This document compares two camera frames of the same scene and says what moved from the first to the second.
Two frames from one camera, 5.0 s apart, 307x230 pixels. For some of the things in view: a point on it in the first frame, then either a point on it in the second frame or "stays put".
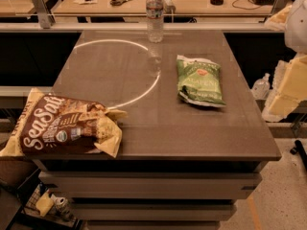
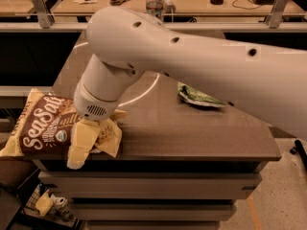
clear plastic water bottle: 154,15 stays put
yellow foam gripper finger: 290,88 to 83,135
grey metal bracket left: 46,18 stays put
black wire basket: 40,208 stays put
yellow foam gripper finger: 277,21 to 110,135
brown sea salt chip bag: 53,125 stays put
